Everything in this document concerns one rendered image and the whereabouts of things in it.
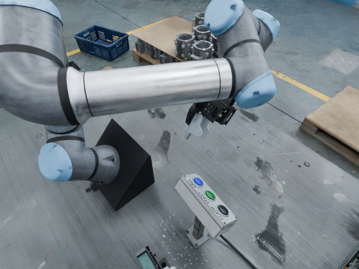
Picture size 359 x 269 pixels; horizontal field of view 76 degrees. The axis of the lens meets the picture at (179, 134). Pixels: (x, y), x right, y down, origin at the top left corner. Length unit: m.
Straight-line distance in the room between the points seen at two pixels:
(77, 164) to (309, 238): 0.81
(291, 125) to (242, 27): 2.09
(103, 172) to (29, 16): 0.55
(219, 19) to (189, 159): 0.67
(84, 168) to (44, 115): 0.44
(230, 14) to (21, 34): 0.34
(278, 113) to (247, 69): 2.16
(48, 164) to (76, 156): 0.08
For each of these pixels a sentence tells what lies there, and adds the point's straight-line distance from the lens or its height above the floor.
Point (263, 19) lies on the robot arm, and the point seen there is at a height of 1.42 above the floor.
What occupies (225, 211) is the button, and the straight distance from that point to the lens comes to 0.61.
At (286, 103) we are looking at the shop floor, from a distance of 2.74.
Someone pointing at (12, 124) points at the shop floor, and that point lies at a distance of 2.80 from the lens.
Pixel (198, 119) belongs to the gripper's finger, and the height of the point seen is 1.20.
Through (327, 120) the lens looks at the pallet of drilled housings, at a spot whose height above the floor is 0.15.
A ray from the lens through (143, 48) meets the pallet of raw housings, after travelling 3.08.
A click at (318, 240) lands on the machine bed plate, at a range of 0.99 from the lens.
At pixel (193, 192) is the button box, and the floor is 1.08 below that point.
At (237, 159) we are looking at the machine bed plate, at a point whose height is 0.80.
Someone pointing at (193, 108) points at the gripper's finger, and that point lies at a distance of 0.60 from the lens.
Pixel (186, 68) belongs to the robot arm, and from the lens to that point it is 0.40.
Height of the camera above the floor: 1.63
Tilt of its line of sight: 48 degrees down
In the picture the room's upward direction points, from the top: straight up
